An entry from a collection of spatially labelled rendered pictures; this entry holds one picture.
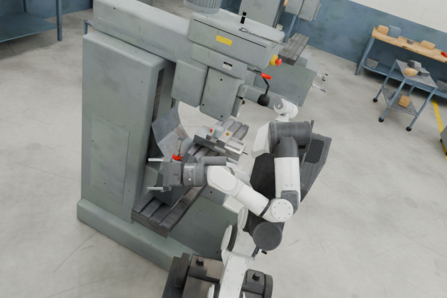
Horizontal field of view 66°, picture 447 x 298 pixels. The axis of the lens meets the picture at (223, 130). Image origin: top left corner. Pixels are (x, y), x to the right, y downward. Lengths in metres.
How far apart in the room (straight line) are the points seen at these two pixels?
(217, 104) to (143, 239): 1.26
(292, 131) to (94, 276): 2.00
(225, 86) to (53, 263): 1.81
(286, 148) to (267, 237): 0.35
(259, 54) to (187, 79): 0.47
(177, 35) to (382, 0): 6.71
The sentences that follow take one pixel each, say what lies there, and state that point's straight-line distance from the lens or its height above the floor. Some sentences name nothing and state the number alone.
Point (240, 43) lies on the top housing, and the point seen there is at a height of 1.83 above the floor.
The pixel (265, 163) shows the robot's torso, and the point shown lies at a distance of 1.42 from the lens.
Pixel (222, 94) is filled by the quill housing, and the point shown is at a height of 1.50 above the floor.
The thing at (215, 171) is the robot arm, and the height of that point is 1.62.
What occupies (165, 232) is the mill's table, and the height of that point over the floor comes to 0.93.
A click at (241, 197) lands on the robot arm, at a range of 1.27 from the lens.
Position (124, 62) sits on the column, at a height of 1.50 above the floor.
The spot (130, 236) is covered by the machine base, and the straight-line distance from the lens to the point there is 2.85.
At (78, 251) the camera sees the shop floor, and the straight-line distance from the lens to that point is 2.98.
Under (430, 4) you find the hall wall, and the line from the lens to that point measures 8.41.
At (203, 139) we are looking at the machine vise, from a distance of 2.41.
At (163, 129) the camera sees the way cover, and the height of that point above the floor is 1.05.
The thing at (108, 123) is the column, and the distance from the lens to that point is 2.40.
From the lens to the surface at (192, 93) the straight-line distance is 2.07.
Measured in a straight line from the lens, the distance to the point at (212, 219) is 2.47.
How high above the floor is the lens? 2.43
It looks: 33 degrees down
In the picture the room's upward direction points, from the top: 16 degrees clockwise
